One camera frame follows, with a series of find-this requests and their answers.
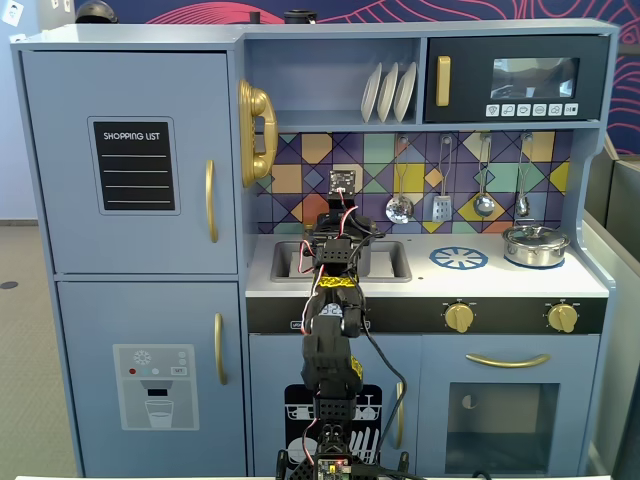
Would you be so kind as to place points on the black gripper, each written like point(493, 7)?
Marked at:
point(361, 226)

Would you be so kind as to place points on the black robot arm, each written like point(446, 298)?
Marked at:
point(327, 360)

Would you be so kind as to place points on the shiny metal pot lid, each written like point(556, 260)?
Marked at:
point(535, 233)

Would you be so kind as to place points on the metal skimmer spoon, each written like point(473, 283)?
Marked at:
point(400, 210)

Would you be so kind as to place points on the gray toy sink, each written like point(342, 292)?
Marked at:
point(390, 262)

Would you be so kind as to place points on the metal slotted spatula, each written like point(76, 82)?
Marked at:
point(442, 209)

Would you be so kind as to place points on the blue burner print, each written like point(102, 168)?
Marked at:
point(440, 260)

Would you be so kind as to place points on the white plate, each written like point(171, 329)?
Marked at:
point(369, 97)
point(386, 95)
point(404, 92)

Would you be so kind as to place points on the metal ladle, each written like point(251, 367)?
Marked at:
point(483, 205)

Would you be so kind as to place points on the gold stove knob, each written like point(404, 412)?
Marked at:
point(459, 317)
point(562, 318)

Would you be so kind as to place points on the gold toy telephone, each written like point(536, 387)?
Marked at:
point(257, 100)

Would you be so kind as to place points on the blue oven door with window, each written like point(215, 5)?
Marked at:
point(435, 360)

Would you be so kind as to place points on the small metal spoon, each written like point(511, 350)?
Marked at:
point(523, 205)

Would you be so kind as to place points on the black microwave door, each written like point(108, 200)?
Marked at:
point(470, 90)

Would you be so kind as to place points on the black cylindrical object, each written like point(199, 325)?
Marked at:
point(300, 17)

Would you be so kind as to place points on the black shopping list board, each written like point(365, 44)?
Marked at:
point(134, 167)

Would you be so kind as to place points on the blue toy kitchen unit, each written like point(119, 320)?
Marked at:
point(165, 37)

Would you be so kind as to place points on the gray side cabinet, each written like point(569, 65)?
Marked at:
point(615, 225)

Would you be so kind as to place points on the blue fridge door with dispenser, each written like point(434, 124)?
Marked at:
point(90, 310)

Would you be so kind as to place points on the blue fridge door with list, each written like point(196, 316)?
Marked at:
point(60, 240)

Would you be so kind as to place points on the black rounded helmet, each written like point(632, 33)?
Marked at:
point(96, 12)

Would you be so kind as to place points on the round floor socket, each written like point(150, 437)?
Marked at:
point(8, 285)

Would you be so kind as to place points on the small wrist camera board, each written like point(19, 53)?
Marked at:
point(342, 182)

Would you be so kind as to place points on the white wall outlet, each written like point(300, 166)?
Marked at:
point(11, 12)

